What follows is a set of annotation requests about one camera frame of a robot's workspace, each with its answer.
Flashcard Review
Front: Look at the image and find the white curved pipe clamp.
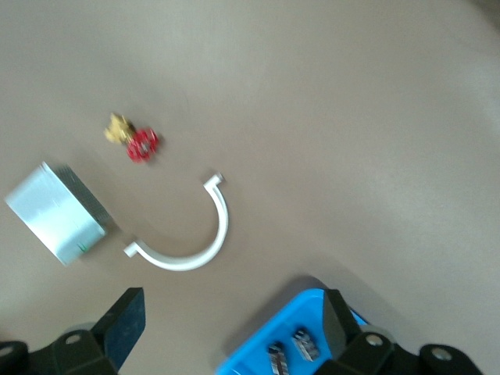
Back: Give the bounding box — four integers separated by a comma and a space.
123, 171, 231, 273

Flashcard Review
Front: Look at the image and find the brass valve with red handle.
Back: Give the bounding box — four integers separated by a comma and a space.
103, 112, 162, 164

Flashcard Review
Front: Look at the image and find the small dark electrolytic capacitor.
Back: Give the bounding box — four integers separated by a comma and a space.
291, 330, 320, 360

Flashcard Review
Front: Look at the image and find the blue plastic tray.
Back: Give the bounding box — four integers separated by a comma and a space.
214, 287, 370, 375

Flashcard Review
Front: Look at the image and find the large dark electrolytic capacitor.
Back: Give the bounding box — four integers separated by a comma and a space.
267, 341, 290, 375

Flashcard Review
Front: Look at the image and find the grey metal power supply box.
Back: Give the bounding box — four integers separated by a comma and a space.
4, 160, 113, 267

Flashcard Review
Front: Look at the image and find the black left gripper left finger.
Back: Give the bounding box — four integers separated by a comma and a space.
0, 287, 146, 375

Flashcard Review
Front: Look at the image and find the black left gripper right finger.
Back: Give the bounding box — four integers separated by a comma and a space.
312, 289, 488, 375

